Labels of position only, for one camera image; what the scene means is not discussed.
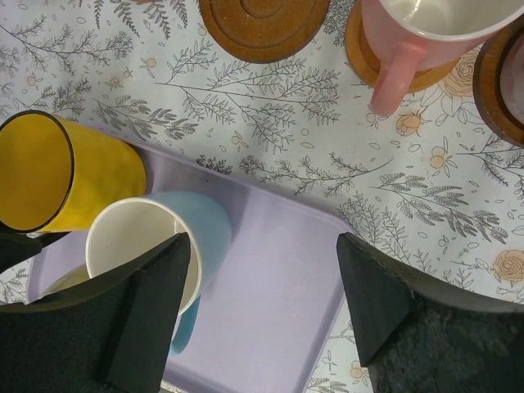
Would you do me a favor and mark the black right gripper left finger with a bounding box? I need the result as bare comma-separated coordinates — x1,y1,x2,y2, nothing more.
1,233,191,392

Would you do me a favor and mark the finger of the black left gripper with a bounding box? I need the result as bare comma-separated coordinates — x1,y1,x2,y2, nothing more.
0,232,57,273

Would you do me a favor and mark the yellow mug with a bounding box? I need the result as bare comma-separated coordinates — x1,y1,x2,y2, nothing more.
1,111,147,233

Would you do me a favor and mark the pink mug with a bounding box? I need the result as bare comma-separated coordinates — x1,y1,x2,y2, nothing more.
362,0,523,116

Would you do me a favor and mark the purple mug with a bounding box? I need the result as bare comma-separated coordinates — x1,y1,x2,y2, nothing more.
499,31,523,128

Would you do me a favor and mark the light blue mug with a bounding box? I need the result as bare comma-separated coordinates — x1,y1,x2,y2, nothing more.
84,190,233,357

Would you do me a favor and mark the dark brown coaster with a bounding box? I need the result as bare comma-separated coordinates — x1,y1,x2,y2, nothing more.
473,28,523,148
199,0,330,63

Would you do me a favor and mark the cream white mug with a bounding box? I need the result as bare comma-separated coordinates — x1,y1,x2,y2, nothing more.
40,264,89,299

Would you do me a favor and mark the light wooden coaster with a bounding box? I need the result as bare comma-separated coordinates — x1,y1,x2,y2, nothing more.
345,2,459,93

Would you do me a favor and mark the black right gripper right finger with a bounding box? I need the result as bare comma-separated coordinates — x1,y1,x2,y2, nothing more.
337,233,523,392

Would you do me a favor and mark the lavender tray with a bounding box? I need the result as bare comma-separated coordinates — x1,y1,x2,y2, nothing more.
24,141,355,392

